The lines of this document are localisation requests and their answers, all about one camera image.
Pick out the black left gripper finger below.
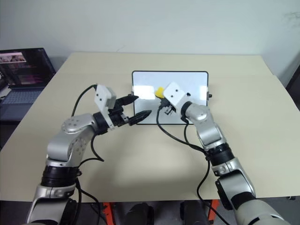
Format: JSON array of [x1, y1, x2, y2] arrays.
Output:
[[115, 93, 139, 106], [128, 110, 153, 127]]

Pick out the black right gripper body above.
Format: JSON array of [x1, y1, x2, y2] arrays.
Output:
[[159, 100, 177, 117]]

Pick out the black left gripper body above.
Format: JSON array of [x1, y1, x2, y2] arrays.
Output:
[[107, 103, 130, 128]]

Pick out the black-framed whiteboard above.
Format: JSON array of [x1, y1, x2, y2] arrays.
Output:
[[131, 70, 209, 126]]

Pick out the open dark laptop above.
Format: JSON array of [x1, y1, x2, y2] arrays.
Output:
[[0, 48, 57, 121]]

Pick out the dark furniture piece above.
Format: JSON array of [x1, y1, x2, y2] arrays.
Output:
[[285, 55, 300, 97]]

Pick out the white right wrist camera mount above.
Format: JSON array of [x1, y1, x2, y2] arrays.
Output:
[[163, 82, 191, 112]]

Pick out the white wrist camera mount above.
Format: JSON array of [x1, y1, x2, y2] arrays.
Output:
[[163, 82, 191, 112], [93, 84, 117, 130]]

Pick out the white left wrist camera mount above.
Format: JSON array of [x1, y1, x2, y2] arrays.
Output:
[[93, 84, 117, 130]]

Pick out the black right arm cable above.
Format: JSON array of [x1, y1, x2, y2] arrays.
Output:
[[156, 105, 220, 225]]

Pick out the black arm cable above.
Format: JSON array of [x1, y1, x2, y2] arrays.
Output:
[[156, 105, 220, 225], [71, 83, 105, 225]]

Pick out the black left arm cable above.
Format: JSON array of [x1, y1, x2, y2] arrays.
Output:
[[71, 83, 105, 225]]

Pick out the orange metal frame piece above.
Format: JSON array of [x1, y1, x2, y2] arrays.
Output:
[[205, 199, 216, 225], [102, 202, 116, 225]]

